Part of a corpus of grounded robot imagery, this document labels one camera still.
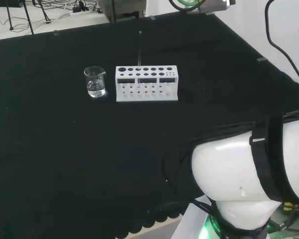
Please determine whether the white test tube rack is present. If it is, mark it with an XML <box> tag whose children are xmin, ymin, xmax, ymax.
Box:
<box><xmin>115</xmin><ymin>65</ymin><xmax>179</xmax><ymax>103</ymax></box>

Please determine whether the yellow stop button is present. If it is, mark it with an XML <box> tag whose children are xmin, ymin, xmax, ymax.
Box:
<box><xmin>281</xmin><ymin>201</ymin><xmax>299</xmax><ymax>215</ymax></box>

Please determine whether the white power strip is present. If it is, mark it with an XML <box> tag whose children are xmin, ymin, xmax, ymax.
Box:
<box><xmin>69</xmin><ymin>9</ymin><xmax>91</xmax><ymax>17</ymax></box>

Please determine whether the black bench cloth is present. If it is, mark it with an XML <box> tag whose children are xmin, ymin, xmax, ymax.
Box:
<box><xmin>0</xmin><ymin>7</ymin><xmax>299</xmax><ymax>239</ymax></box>

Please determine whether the thick black cable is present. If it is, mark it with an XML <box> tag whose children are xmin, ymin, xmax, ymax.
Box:
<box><xmin>264</xmin><ymin>0</ymin><xmax>299</xmax><ymax>88</ymax></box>

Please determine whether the black tripod leg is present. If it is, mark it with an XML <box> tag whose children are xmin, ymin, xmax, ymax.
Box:
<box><xmin>38</xmin><ymin>0</ymin><xmax>52</xmax><ymax>24</ymax></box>
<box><xmin>23</xmin><ymin>0</ymin><xmax>35</xmax><ymax>35</ymax></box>
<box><xmin>5</xmin><ymin>0</ymin><xmax>15</xmax><ymax>31</ymax></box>

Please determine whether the black power adapter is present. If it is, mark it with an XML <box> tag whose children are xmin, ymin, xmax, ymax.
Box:
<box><xmin>72</xmin><ymin>0</ymin><xmax>90</xmax><ymax>13</ymax></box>

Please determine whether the clear glass rod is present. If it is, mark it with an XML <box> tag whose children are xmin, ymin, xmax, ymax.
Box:
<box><xmin>137</xmin><ymin>31</ymin><xmax>143</xmax><ymax>70</ymax></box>

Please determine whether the clear glass beaker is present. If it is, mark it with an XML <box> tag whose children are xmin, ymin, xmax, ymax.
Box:
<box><xmin>83</xmin><ymin>65</ymin><xmax>107</xmax><ymax>98</ymax></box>

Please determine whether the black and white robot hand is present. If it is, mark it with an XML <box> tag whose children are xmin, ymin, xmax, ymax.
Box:
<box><xmin>168</xmin><ymin>0</ymin><xmax>237</xmax><ymax>13</ymax></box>

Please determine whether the black box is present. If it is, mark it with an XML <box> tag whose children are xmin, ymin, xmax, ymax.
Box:
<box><xmin>0</xmin><ymin>0</ymin><xmax>23</xmax><ymax>8</ymax></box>

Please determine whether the grey metal box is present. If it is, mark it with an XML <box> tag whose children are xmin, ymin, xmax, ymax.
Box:
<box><xmin>101</xmin><ymin>0</ymin><xmax>150</xmax><ymax>23</ymax></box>

